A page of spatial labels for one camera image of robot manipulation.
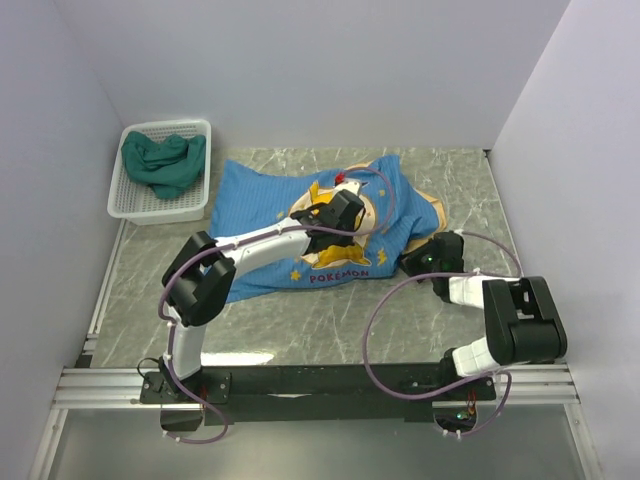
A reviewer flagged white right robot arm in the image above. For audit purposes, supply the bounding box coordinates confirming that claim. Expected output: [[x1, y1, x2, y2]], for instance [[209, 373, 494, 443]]
[[400, 231, 568, 399]]

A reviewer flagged yellow and blue pillowcase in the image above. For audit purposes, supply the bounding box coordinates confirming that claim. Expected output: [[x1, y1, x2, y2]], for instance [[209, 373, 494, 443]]
[[207, 153, 449, 305]]

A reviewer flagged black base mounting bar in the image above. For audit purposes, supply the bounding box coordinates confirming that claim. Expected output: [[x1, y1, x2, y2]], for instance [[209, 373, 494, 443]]
[[139, 361, 497, 431]]

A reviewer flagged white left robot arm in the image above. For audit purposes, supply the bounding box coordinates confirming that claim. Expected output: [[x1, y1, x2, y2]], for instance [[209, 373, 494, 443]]
[[158, 180, 365, 402]]

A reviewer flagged white perforated plastic basket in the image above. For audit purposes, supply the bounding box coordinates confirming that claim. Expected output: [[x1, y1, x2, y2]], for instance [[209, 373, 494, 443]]
[[107, 120, 212, 225]]

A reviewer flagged dark green cloth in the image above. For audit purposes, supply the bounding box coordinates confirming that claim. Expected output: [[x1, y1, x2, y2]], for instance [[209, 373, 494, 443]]
[[120, 131, 207, 200]]

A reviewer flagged aluminium frame rail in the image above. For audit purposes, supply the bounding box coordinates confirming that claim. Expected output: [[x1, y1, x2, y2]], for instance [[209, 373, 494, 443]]
[[51, 363, 580, 410]]

